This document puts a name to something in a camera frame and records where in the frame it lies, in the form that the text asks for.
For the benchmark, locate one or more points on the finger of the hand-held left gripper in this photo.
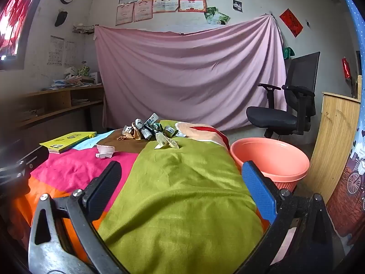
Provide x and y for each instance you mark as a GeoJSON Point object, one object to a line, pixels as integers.
{"type": "Point", "coordinates": [37, 155]}

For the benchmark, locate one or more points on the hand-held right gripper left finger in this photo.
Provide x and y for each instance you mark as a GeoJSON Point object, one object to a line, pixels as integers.
{"type": "Point", "coordinates": [104, 189]}

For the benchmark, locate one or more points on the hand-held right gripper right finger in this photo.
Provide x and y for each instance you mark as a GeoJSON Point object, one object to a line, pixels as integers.
{"type": "Point", "coordinates": [259, 191]}

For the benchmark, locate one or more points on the pink plastic basin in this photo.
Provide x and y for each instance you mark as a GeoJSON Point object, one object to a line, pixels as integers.
{"type": "Point", "coordinates": [273, 157]}

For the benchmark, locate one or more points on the white paper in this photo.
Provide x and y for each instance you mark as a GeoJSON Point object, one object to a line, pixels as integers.
{"type": "Point", "coordinates": [105, 151]}

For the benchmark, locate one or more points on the small brown scraps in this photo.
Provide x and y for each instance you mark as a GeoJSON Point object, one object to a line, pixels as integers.
{"type": "Point", "coordinates": [121, 138]}

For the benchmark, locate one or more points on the brown paper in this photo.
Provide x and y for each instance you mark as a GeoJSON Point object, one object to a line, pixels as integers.
{"type": "Point", "coordinates": [133, 133]}

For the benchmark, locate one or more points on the cream paper wrapper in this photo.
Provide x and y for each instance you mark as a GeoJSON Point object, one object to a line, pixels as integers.
{"type": "Point", "coordinates": [165, 142]}

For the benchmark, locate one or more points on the yellow book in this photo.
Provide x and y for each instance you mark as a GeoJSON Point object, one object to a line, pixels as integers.
{"type": "Point", "coordinates": [67, 139]}

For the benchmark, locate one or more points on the wooden desk with shelves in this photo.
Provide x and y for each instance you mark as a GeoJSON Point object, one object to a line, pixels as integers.
{"type": "Point", "coordinates": [57, 91]}

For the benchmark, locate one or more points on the black office chair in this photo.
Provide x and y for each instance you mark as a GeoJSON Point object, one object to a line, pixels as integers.
{"type": "Point", "coordinates": [271, 118]}

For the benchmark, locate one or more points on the colourful patchwork blanket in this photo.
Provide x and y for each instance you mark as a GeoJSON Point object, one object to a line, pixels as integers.
{"type": "Point", "coordinates": [182, 191]}

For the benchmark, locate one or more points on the pile of papers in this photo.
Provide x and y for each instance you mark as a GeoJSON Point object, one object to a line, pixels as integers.
{"type": "Point", "coordinates": [74, 81]}

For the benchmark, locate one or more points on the white plastic object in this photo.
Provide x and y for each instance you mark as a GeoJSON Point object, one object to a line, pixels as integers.
{"type": "Point", "coordinates": [70, 71]}

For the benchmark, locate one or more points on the light wooden cabinet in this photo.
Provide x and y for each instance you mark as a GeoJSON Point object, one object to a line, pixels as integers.
{"type": "Point", "coordinates": [333, 137]}

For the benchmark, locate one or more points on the printed curtain with bicycles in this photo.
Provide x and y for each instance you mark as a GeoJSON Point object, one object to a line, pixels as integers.
{"type": "Point", "coordinates": [353, 177]}

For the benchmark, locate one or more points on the white box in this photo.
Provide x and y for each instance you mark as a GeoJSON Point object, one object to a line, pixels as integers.
{"type": "Point", "coordinates": [95, 77]}

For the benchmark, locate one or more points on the small green plant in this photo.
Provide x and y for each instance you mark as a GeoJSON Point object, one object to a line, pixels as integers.
{"type": "Point", "coordinates": [83, 70]}

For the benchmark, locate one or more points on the red hanging cloth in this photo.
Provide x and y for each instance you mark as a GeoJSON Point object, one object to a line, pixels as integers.
{"type": "Point", "coordinates": [14, 20]}

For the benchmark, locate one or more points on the pink hanging sheet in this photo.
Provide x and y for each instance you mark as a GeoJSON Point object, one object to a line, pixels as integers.
{"type": "Point", "coordinates": [185, 74]}

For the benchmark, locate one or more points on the black cap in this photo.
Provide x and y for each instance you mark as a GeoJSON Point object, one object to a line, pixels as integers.
{"type": "Point", "coordinates": [60, 18]}

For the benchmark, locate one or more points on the wooden framed window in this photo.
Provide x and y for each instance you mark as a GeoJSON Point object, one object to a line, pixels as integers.
{"type": "Point", "coordinates": [42, 8]}

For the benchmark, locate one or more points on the red hanging packet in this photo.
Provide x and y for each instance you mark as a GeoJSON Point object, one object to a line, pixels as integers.
{"type": "Point", "coordinates": [346, 68]}

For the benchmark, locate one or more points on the red paper sign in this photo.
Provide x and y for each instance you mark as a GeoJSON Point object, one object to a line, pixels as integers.
{"type": "Point", "coordinates": [291, 22]}

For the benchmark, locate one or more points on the green photo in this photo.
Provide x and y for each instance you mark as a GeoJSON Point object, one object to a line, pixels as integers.
{"type": "Point", "coordinates": [208, 12]}
{"type": "Point", "coordinates": [221, 18]}

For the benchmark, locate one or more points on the black and white photo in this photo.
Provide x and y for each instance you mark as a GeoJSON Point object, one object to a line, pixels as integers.
{"type": "Point", "coordinates": [237, 5]}

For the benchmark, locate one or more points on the small wall calendar sheet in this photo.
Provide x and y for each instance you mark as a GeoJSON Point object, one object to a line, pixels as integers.
{"type": "Point", "coordinates": [69, 53]}

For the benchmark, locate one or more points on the large wall calendar sheet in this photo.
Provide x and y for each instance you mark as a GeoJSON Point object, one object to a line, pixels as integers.
{"type": "Point", "coordinates": [55, 50]}

